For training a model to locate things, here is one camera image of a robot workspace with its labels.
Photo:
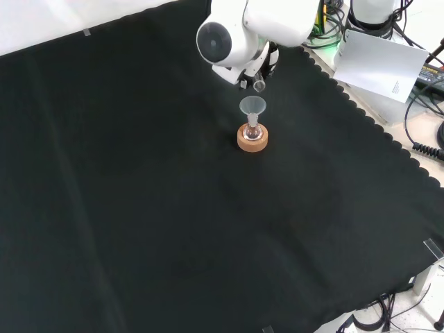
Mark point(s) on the black power supply box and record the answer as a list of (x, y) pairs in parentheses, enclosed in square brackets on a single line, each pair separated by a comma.
[(431, 77)]

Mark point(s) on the white paper sheet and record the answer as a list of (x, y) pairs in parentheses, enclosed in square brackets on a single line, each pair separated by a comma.
[(378, 66)]

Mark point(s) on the clear tape strip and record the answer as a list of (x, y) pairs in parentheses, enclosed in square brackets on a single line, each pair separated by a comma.
[(267, 329), (434, 248)]

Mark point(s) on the round-bottom glass flask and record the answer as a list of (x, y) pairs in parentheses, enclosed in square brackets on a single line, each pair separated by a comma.
[(252, 132)]

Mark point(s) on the grey tape piece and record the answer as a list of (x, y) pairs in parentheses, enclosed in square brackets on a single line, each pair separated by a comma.
[(87, 32)]

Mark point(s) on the black cloth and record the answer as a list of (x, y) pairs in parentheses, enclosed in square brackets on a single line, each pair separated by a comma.
[(138, 180)]

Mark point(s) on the white bench frame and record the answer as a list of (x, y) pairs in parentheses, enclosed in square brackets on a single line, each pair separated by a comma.
[(428, 277)]

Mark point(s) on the clear plastic funnel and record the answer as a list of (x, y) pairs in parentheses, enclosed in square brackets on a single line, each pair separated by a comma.
[(252, 105)]

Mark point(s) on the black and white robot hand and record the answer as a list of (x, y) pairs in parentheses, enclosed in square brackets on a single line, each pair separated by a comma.
[(268, 60)]

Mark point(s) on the clear glass graduated cylinder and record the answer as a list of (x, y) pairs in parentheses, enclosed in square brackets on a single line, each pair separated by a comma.
[(259, 85)]

